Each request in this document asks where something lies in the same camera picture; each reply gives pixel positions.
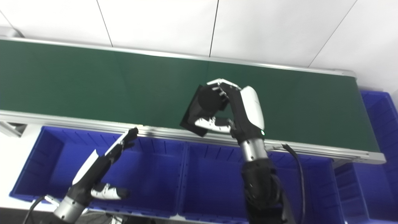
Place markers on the black cylinder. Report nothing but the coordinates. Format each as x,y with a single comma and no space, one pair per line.
206,99

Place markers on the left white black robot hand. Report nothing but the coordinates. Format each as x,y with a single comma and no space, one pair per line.
90,174

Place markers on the blue plastic bin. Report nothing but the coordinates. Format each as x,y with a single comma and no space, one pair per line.
149,180
376,186
214,186

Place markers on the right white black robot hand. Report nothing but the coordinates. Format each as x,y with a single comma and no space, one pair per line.
248,109

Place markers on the green conveyor belt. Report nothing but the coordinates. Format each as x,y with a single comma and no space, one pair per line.
93,84
77,124

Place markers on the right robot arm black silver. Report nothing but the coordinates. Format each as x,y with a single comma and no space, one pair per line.
258,186

